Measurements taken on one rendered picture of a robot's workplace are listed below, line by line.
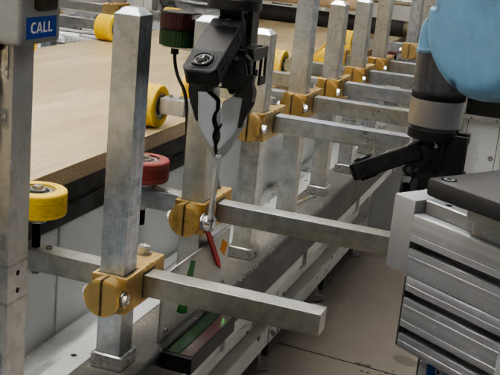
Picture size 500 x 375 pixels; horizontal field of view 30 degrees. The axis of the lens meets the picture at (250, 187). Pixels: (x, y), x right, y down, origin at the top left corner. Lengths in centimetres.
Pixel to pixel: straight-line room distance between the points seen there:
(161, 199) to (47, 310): 25
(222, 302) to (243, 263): 47
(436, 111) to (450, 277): 32
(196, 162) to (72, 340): 36
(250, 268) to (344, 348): 146
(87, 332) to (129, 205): 43
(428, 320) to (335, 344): 201
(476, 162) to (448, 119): 261
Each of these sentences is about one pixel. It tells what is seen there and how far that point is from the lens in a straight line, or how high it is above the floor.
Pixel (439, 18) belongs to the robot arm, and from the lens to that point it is 86.
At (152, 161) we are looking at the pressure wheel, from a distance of 147.
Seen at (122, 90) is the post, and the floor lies 107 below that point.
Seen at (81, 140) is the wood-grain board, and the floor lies 90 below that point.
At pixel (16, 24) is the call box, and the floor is 117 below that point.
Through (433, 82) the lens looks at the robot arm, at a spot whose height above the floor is 110.
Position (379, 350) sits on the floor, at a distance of 310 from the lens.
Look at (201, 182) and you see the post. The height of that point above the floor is 90.
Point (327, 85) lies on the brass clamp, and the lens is 206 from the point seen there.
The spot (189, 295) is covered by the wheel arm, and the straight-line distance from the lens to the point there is 122.
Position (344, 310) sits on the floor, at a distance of 337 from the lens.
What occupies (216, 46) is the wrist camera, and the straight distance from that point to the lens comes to 117.
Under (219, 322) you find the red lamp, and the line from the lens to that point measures 141.
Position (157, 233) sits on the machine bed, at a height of 69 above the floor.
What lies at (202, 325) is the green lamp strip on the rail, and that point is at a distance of 140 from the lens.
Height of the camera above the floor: 127
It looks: 15 degrees down
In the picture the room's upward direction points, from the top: 6 degrees clockwise
